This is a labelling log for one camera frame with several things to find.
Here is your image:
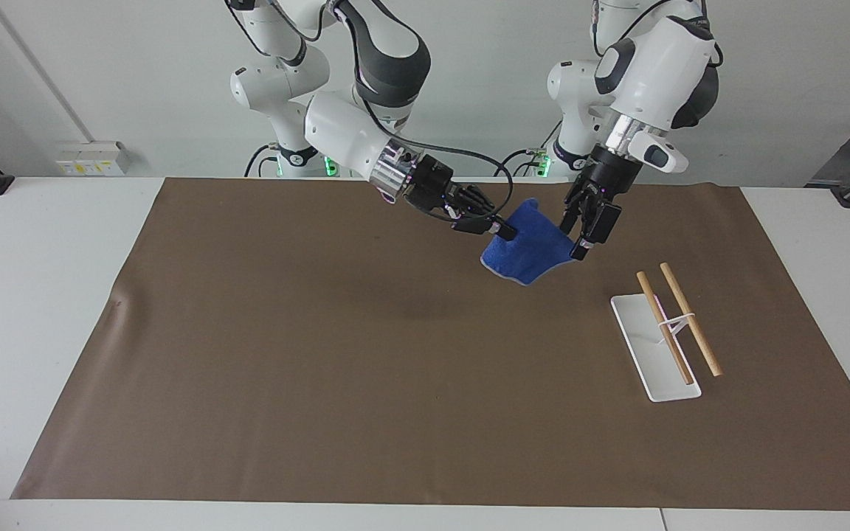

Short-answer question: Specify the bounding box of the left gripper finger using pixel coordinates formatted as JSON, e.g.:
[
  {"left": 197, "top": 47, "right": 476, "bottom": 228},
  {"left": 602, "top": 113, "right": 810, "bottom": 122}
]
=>
[
  {"left": 559, "top": 180, "right": 595, "bottom": 236},
  {"left": 570, "top": 200, "right": 623, "bottom": 261}
]

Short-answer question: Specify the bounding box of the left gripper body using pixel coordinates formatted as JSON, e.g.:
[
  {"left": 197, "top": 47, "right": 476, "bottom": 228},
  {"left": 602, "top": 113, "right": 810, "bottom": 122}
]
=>
[{"left": 581, "top": 145, "right": 644, "bottom": 207}]

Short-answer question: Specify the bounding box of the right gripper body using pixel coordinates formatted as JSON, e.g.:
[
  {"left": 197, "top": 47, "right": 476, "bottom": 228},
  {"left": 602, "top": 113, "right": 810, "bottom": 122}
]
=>
[{"left": 404, "top": 153, "right": 471, "bottom": 216}]

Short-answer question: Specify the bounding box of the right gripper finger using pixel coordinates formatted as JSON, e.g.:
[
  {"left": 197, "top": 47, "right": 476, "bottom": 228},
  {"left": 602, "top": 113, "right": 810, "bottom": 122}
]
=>
[
  {"left": 468, "top": 212, "right": 519, "bottom": 242},
  {"left": 460, "top": 184, "right": 504, "bottom": 219}
]

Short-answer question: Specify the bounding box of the blue towel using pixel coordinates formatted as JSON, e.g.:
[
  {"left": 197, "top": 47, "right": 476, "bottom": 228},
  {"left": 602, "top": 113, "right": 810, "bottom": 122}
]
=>
[{"left": 480, "top": 198, "right": 578, "bottom": 287}]

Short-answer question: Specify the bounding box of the white rack with wooden bars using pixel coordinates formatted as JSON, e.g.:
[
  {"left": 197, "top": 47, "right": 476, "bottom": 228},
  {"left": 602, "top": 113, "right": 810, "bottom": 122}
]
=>
[{"left": 610, "top": 263, "right": 724, "bottom": 403}]

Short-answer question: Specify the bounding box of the black cable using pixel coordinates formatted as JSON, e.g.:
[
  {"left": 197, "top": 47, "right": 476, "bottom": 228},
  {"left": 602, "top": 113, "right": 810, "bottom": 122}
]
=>
[
  {"left": 243, "top": 143, "right": 280, "bottom": 178},
  {"left": 497, "top": 147, "right": 545, "bottom": 178},
  {"left": 384, "top": 133, "right": 516, "bottom": 232}
]

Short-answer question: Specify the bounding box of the white wall socket box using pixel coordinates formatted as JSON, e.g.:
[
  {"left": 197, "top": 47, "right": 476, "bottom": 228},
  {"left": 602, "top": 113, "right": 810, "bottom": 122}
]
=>
[{"left": 55, "top": 140, "right": 131, "bottom": 177}]

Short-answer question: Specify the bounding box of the white wall cable duct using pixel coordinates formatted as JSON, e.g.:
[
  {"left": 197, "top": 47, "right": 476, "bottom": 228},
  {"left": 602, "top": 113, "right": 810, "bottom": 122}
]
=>
[{"left": 0, "top": 0, "right": 96, "bottom": 143}]

